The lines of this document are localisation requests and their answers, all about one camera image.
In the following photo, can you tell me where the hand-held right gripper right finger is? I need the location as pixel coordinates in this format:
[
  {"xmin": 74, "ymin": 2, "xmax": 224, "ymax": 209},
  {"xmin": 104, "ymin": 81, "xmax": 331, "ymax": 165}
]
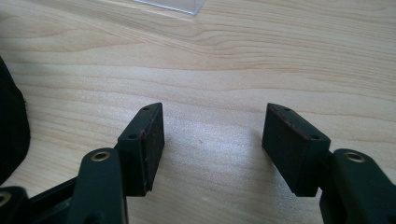
[{"xmin": 262, "ymin": 103, "xmax": 332, "ymax": 198}]

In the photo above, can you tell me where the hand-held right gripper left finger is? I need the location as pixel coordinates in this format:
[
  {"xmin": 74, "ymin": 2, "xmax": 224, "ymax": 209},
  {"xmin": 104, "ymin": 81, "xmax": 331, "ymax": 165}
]
[{"xmin": 115, "ymin": 102, "xmax": 165, "ymax": 198}]

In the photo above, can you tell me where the black cloth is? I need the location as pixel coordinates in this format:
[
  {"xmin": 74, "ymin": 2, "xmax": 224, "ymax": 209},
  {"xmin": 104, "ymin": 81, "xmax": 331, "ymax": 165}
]
[{"xmin": 0, "ymin": 56, "xmax": 32, "ymax": 185}]

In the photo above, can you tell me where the clear plastic container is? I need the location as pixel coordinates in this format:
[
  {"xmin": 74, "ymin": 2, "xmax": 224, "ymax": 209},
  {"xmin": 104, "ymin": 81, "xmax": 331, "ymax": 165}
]
[{"xmin": 134, "ymin": 0, "xmax": 207, "ymax": 16}]

